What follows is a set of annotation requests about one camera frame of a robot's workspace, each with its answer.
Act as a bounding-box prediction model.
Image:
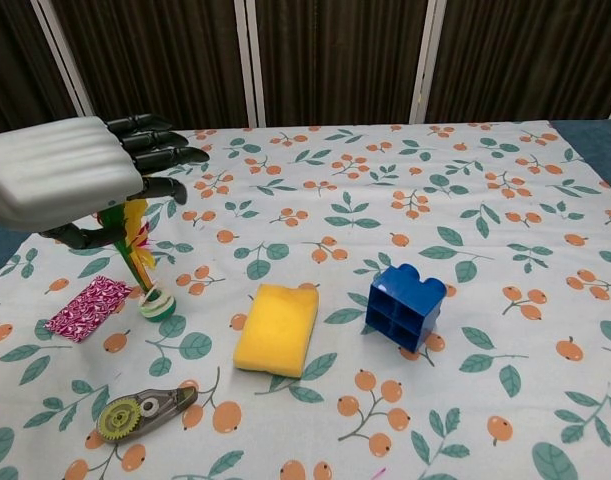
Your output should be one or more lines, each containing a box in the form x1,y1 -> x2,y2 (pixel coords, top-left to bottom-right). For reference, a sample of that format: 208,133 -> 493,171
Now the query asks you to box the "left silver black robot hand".
0,113 -> 211,251

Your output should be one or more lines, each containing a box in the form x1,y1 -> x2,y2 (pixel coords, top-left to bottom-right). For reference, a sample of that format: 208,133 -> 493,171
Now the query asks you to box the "feather shuttlecock toy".
95,197 -> 178,322

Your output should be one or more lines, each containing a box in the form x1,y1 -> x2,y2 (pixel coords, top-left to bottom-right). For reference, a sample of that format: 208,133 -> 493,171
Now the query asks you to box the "floral tablecloth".
0,119 -> 611,480

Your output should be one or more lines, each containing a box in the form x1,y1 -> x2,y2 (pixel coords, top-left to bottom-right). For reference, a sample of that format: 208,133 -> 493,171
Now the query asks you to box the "dark curtain panel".
425,0 -> 611,124
254,0 -> 430,129
0,0 -> 82,137
52,0 -> 251,130

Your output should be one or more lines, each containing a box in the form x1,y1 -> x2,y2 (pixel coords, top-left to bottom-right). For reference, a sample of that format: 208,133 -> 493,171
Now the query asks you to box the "pink patterned packet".
43,278 -> 134,345

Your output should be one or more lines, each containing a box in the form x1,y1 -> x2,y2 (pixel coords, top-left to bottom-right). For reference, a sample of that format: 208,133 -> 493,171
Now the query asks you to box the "correction tape dispenser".
95,385 -> 199,444

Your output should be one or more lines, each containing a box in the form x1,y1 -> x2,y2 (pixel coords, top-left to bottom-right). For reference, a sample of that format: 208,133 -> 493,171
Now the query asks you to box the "yellow sponge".
233,282 -> 320,380

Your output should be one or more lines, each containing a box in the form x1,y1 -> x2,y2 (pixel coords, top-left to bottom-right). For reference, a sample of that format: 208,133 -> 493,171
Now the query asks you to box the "blue building block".
364,263 -> 449,358

